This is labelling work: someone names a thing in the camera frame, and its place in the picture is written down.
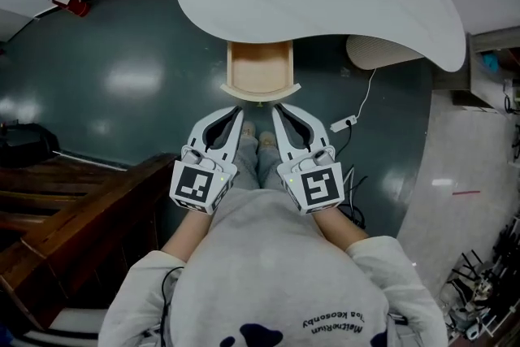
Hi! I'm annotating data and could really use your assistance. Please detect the person's right forearm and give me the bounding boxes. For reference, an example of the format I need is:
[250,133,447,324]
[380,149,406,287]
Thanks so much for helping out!
[310,209,369,253]

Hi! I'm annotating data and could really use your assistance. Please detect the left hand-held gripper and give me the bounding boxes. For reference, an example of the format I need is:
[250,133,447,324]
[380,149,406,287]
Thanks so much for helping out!
[169,106,245,215]

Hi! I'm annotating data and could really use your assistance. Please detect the person's left forearm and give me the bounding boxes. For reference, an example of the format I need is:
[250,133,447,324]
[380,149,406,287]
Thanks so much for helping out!
[160,210,216,263]

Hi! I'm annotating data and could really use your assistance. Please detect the black cable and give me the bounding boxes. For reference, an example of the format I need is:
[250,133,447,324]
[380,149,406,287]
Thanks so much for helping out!
[339,125,369,229]

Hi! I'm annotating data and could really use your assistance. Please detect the dark wooden bench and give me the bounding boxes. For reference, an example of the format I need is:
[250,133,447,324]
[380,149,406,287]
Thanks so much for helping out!
[0,152,180,332]

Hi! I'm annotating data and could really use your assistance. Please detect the white power strip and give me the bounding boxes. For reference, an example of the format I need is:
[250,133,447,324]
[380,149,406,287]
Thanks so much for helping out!
[329,115,358,132]

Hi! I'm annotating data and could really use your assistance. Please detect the wooden drawer with white front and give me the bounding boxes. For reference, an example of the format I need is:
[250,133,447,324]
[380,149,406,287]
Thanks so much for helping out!
[219,40,302,101]

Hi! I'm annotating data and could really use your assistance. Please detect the black bag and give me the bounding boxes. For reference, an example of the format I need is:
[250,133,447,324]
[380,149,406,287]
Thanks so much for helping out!
[0,121,62,170]

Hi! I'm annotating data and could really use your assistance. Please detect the red fire extinguisher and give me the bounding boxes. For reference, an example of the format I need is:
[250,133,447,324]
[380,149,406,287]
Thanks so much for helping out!
[49,0,92,18]

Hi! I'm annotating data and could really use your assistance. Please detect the grey shelf cabinet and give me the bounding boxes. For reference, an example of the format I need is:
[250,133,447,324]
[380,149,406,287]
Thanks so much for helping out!
[432,26,520,117]

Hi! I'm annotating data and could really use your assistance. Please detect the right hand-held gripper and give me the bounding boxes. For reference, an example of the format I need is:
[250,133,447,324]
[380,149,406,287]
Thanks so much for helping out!
[271,103,346,216]

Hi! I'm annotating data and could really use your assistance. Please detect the black and white equipment cluster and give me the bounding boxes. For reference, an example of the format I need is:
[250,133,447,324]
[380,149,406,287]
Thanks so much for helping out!
[442,215,520,343]

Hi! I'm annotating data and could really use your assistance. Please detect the person's arm in white sleeve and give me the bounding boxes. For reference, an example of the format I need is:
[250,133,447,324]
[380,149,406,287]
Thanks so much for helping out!
[97,189,448,347]

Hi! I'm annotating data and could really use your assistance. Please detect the light grey speckled trousers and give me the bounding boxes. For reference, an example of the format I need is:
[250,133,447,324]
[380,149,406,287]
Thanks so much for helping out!
[231,132,286,193]

